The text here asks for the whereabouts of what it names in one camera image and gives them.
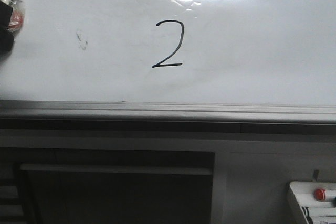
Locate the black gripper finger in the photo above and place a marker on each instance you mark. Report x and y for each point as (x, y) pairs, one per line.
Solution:
(7, 38)

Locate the white whiteboard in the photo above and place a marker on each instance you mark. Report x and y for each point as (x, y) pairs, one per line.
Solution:
(189, 60)

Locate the dark cabinet with shelf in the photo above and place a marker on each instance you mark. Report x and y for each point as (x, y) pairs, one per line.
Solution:
(105, 186)

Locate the white marker tray box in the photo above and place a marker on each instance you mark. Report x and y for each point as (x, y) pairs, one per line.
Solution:
(300, 194)

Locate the black capped marker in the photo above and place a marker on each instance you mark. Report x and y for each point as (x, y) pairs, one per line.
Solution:
(319, 214)

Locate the red capped marker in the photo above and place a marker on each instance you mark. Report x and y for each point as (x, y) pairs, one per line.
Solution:
(327, 195)

